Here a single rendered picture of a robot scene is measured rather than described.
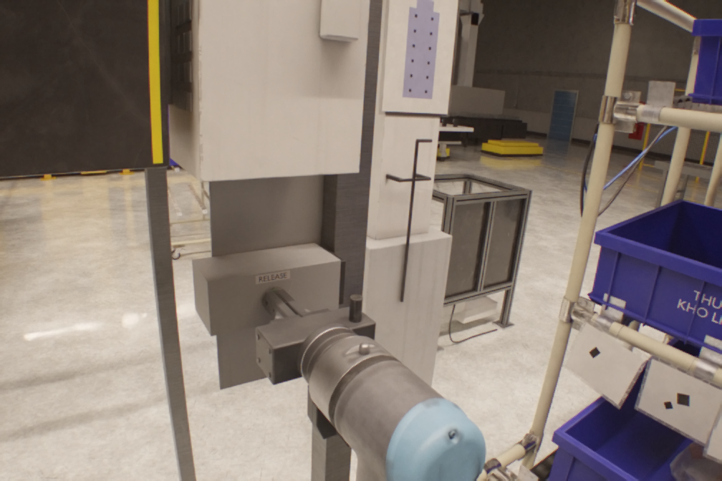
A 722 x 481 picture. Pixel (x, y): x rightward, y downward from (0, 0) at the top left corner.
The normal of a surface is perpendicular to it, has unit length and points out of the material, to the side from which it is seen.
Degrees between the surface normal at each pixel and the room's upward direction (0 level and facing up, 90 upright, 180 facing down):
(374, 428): 60
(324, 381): 65
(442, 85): 90
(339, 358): 34
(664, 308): 94
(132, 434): 0
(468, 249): 90
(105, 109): 90
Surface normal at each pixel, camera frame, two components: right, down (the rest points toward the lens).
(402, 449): -0.62, -0.45
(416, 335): 0.54, 0.29
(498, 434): 0.06, -0.95
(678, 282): -0.83, 0.20
